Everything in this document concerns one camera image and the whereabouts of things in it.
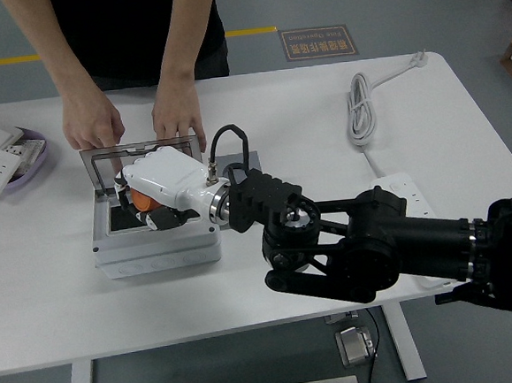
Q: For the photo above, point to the person's left hand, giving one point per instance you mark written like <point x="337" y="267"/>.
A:
<point x="176" y="111"/>

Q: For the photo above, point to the person's right hand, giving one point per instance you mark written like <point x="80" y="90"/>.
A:
<point x="91" y="120"/>

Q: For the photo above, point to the person's right forearm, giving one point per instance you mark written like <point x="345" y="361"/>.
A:
<point x="54" y="52"/>

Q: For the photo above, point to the person torso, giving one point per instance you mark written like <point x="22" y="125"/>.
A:
<point x="128" y="33"/>

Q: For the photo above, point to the black table control panel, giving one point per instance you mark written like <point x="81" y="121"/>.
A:
<point x="446" y="299"/>

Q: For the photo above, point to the orange cylinder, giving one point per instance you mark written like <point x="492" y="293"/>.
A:
<point x="143" y="201"/>

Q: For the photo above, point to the grey enclosure box with lid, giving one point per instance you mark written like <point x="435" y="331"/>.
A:
<point x="155" y="257"/>

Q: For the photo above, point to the person's left forearm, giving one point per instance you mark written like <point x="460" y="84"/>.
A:
<point x="184" y="37"/>

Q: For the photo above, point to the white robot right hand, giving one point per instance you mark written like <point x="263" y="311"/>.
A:
<point x="166" y="172"/>

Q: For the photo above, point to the brown floor sign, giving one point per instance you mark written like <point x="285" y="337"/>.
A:
<point x="319" y="42"/>

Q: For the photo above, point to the purple tray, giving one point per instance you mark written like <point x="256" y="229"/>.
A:
<point x="30" y="174"/>

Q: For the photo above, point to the grey cube block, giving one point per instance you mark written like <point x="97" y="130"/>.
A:
<point x="256" y="162"/>

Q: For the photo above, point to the yellow floor tape line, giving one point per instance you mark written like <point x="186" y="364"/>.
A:
<point x="252" y="31"/>

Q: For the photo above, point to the silver metal box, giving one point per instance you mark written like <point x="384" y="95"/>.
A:
<point x="354" y="345"/>

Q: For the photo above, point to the white multi-hole socket plate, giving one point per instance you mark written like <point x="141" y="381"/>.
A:
<point x="29" y="151"/>

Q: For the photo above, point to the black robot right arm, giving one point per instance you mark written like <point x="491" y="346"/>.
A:
<point x="375" y="244"/>

